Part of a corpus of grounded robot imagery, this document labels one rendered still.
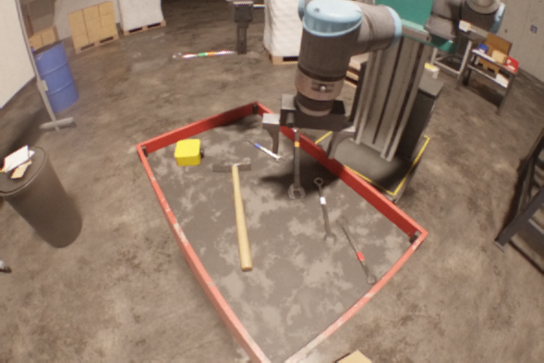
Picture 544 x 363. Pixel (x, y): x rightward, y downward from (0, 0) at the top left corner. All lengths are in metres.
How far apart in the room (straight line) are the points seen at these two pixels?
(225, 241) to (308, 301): 0.22
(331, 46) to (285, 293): 0.45
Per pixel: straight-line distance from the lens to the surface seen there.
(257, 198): 0.67
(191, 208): 0.67
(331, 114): 0.52
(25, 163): 1.81
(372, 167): 1.75
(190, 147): 0.79
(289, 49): 3.94
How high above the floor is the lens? 1.42
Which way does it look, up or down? 41 degrees down
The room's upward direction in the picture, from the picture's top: 2 degrees clockwise
